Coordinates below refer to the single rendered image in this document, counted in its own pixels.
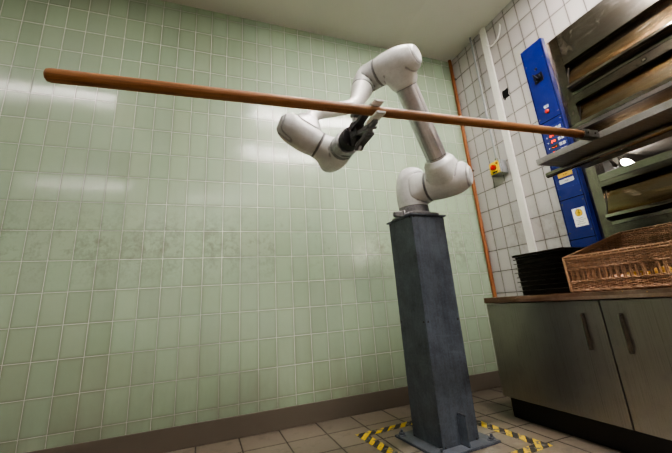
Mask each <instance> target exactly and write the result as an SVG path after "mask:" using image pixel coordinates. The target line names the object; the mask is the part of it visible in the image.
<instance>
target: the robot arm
mask: <svg viewBox="0 0 672 453"><path fill-rule="evenodd" d="M421 64H422V56H421V53H420V51H419V49H418V48H417V47H416V46H415V45H414V44H403V45H399V46H395V47H393V48H390V49H389V50H387V51H385V52H383V53H381V54H380V55H378V56H377V57H376V58H374V59H372V60H371V61H369V62H368V63H366V64H364V65H362V66H361V67H360V68H359V70H358V71H357V73H356V75H355V77H354V79H353V83H352V87H351V96H350V99H348V100H345V101H340V102H346V103H354V104H363V105H365V102H366V101H367V99H368V98H369V97H370V96H371V94H372V92H373V91H376V90H378V89H379V88H381V87H383V86H385V85H387V86H388V87H389V88H390V89H391V90H392V91H394V92H396V94H397V96H398V98H399V101H400V103H401V105H402V107H403V109H405V110H414V111H422V112H429V111H428V108H427V106H426V104H425V101H424V99H423V96H422V94H421V92H420V89H419V87H418V85H417V83H416V81H417V78H418V76H417V70H418V69H419V68H420V66H421ZM385 114H386V111H379V110H377V111H376V112H375V113H374V114H373V115H372V116H371V117H370V118H369V119H368V117H369V116H365V115H356V114H351V115H350V118H352V122H351V123H350V126H349V127H347V128H345V129H344V130H343V131H342V132H340V133H338V134H337V135H336V137H332V136H330V135H327V134H325V133H324V132H322V131H321V129H320V123H319V120H321V119H325V118H331V117H337V116H343V115H348V114H346V113H337V112H327V111H317V110H308V111H307V112H306V113H301V114H299V115H295V114H290V113H288V114H285V115H282V116H281V118H280V120H279V123H278V125H277V128H276V129H277V132H278V135H279V136H280V138H281V139H282V140H283V141H285V142H286V143H287V144H289V145H290V146H292V147H293V148H295V149H296V150H298V151H300V152H302V153H304V154H307V155H309V156H311V157H312V158H314V159H315V160H316V161H317V162H318V164H319V166H320V168H321V169H322V170H323V171H324V172H327V173H332V172H336V171H338V170H340V169H341V168H342V167H344V166H345V165H346V164H347V163H348V161H349V160H350V158H351V156H352V155H353V154H354V153H355V152H356V151H362V150H363V148H364V146H365V145H366V144H367V142H368V141H369V140H370V139H371V138H372V137H373V135H374V131H373V129H376V128H377V126H376V125H377V124H378V121H379V120H380V119H381V118H382V117H383V116H384V115H385ZM367 119H368V120H367ZM366 120H367V121H366ZM408 121H409V123H410V125H411V128H412V130H413V132H414V134H415V137H416V139H417V141H418V143H419V146H420V148H421V150H422V152H423V155H424V157H425V159H426V163H425V166H424V170H425V172H423V171H422V170H421V169H419V168H415V167H409V168H406V169H403V170H402V171H401V172H400V173H399V175H398V178H397V183H396V194H397V202H398V207H399V211H398V212H393V217H396V218H394V219H392V221H393V220H395V219H398V218H400V217H402V216H405V215H407V214H409V213H421V214H439V213H436V212H430V210H429V205H428V203H431V202H432V201H434V200H441V199H445V198H449V197H453V196H456V195H458V194H460V193H462V192H464V191H466V190H467V189H468V188H469V187H470V186H471V185H472V184H473V173H472V169H471V167H470V166H469V165H468V164H467V163H465V162H463V161H460V162H458V160H457V159H456V158H455V157H454V156H453V155H452V154H450V153H448V152H446V151H445V149H444V147H443V144H442V142H441V139H440V137H439V135H438V132H437V130H436V128H435V125H434V123H432V122H423V121H413V120H408ZM365 122H366V124H367V125H365V126H364V123H365Z"/></svg>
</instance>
